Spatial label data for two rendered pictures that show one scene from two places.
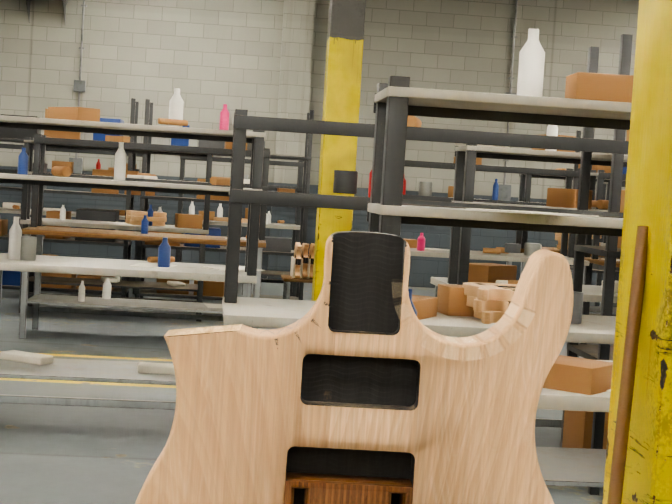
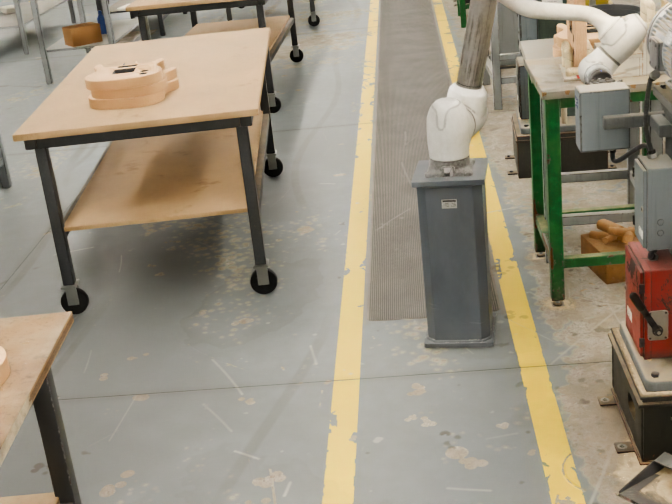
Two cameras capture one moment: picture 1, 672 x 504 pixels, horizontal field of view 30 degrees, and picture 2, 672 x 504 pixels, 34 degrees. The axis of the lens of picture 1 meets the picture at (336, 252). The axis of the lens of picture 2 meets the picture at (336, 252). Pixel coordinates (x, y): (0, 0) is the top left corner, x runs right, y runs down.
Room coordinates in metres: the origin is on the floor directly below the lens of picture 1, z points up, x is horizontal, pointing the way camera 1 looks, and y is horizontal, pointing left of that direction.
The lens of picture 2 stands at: (0.70, -4.54, 1.99)
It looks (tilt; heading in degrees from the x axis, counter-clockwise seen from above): 21 degrees down; 100
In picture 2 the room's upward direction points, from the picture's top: 6 degrees counter-clockwise
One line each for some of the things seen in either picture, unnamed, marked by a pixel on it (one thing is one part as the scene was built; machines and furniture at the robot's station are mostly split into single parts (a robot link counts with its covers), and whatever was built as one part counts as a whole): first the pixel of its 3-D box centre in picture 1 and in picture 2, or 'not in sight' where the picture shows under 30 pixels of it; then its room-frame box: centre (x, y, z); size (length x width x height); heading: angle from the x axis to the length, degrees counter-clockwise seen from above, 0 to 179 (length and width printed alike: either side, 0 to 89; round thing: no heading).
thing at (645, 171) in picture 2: not in sight; (654, 159); (1.14, -1.25, 0.93); 0.15 x 0.10 x 0.55; 95
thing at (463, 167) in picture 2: not in sight; (449, 164); (0.47, -0.52, 0.73); 0.22 x 0.18 x 0.06; 88
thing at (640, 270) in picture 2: not in sight; (650, 290); (1.13, -1.25, 0.49); 0.25 x 0.12 x 0.37; 95
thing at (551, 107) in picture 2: not in sight; (554, 204); (0.87, -0.27, 0.45); 0.05 x 0.05 x 0.90; 5
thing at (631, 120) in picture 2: not in sight; (633, 120); (1.09, -1.10, 1.02); 0.19 x 0.04 x 0.04; 5
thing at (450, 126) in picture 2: not in sight; (448, 127); (0.47, -0.49, 0.87); 0.18 x 0.16 x 0.22; 74
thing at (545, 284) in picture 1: (523, 303); not in sight; (1.00, -0.15, 1.32); 0.07 x 0.04 x 0.09; 92
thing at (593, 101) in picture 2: not in sight; (614, 130); (1.03, -1.11, 0.99); 0.24 x 0.21 x 0.26; 95
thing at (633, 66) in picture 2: not in sight; (617, 59); (1.15, -0.02, 0.98); 0.27 x 0.16 x 0.09; 93
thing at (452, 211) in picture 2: not in sight; (455, 253); (0.47, -0.50, 0.35); 0.28 x 0.28 x 0.70; 88
